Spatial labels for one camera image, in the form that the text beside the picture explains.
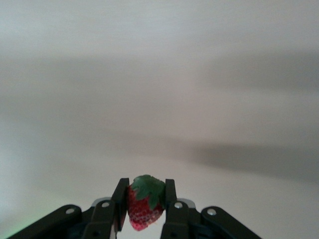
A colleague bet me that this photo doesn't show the brown table cover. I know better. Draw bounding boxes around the brown table cover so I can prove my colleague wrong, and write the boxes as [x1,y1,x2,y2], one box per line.
[0,0,319,239]

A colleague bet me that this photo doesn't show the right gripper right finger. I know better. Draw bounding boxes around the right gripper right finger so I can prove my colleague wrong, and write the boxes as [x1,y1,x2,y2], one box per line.
[160,178,262,239]

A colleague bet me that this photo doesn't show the red strawberry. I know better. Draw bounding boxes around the red strawberry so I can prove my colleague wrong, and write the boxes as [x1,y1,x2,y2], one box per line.
[126,174,167,231]

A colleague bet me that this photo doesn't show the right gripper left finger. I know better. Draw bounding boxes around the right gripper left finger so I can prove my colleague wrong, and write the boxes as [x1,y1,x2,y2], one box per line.
[8,178,130,239]

